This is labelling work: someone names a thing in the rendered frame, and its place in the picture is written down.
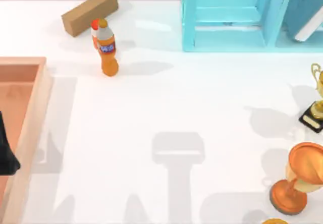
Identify orange soda bottle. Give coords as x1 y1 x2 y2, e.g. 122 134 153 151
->
97 19 119 77

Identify red capped bottle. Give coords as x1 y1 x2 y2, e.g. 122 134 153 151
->
90 19 101 50

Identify light blue rack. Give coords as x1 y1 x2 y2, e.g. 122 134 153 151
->
181 0 323 52

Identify brown cardboard block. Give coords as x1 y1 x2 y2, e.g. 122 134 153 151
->
61 0 120 38

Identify salmon shallow box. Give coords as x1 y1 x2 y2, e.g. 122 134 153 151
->
0 57 54 224

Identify gold trophy black base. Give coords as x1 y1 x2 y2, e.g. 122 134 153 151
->
298 63 323 134

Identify orange copper trophy cup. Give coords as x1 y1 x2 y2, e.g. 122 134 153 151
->
269 142 323 215

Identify orange round object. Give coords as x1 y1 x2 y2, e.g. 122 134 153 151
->
261 218 286 224

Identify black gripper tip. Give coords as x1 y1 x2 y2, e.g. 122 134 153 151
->
0 110 21 177

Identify blue book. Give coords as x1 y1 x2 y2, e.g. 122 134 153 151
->
284 0 323 43

